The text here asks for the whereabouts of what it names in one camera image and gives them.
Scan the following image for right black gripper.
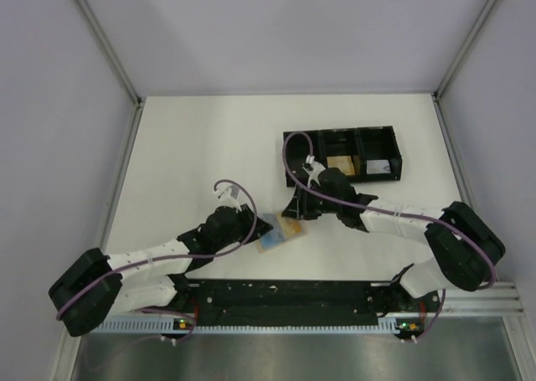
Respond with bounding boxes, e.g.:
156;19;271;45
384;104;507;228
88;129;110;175
282;183;342;221

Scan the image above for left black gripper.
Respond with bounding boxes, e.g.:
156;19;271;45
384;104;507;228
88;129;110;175
214;203;272;252

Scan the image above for gold card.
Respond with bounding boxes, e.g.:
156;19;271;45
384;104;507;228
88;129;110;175
281;218;303;239

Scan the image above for beige card holder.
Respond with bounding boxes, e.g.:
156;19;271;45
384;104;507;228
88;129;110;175
257;220;307;253

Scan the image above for light blue card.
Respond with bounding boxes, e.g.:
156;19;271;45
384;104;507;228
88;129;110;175
259;214;290;252

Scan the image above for black three-compartment tray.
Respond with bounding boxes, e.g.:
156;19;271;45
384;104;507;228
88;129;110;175
283;126;403;184

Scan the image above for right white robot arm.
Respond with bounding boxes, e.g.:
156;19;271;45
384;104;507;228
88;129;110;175
282;167;505;311

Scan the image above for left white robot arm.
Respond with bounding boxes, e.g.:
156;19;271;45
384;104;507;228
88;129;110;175
49;205;273;337

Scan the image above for gold cards stack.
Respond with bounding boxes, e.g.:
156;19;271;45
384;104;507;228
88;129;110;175
327;156;356;176

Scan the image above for silver card in tray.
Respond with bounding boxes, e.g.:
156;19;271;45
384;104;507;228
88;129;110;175
366;159;391;175

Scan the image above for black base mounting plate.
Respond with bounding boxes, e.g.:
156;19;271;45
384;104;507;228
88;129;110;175
146;275;439;327

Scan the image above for steel sheet front panel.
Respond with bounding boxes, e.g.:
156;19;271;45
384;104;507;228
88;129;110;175
72;318;522;380

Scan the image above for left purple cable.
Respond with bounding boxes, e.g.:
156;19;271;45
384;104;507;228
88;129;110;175
56;179;257;348

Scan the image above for purple cable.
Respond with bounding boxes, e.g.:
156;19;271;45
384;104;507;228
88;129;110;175
56;179;257;348
281;132;498;342

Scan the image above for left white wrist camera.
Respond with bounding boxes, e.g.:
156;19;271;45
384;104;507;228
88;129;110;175
214;185;240;209

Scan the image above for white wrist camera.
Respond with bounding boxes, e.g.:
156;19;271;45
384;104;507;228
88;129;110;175
302;155;326;188
214;185;240;209

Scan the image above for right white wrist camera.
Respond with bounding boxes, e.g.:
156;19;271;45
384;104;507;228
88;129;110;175
302;155;326;188

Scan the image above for grey slotted cable duct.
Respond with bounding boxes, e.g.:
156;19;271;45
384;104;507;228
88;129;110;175
92;316;402;335

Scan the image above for right aluminium frame post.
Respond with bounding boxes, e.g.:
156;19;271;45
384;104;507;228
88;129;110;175
430;0;516;281

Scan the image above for aluminium frame post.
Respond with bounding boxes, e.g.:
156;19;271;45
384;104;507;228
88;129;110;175
71;0;145;250
430;0;516;281

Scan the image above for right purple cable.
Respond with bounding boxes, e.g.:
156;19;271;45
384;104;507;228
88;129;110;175
281;132;498;342

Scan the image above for aluminium front rail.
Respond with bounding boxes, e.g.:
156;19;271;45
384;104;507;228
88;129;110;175
66;282;524;315

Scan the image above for left aluminium frame post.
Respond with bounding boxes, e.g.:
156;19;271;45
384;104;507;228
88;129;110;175
71;0;145;250

